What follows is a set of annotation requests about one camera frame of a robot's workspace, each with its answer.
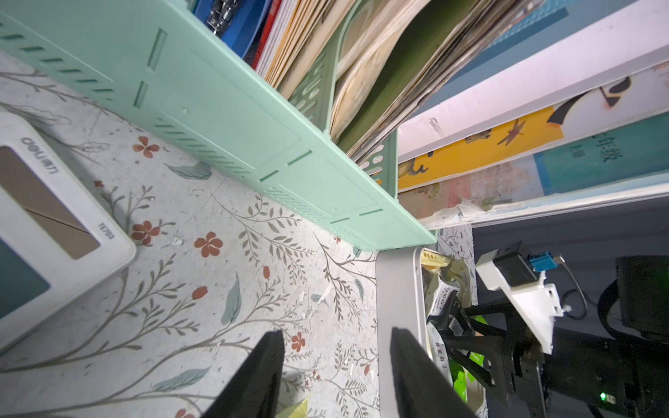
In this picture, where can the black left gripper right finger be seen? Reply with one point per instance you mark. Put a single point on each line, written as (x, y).
(420, 389)

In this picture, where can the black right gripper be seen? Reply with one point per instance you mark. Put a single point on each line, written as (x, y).
(494, 344)

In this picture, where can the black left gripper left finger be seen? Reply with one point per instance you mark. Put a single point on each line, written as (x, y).
(254, 389)

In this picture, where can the black cookie packet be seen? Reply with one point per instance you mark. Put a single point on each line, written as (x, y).
(439, 301)

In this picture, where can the yellow cookie packet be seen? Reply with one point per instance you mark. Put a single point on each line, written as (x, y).
(298, 410)

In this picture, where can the white plastic storage box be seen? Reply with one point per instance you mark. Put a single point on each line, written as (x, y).
(401, 303)

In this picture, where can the mint green file organizer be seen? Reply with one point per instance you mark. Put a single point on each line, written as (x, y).
(155, 64)

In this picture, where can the white scientific calculator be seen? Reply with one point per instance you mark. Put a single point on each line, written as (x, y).
(57, 241)

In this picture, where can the blue folder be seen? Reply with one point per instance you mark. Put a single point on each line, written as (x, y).
(245, 24)

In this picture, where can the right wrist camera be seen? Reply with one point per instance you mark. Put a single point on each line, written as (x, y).
(521, 276)

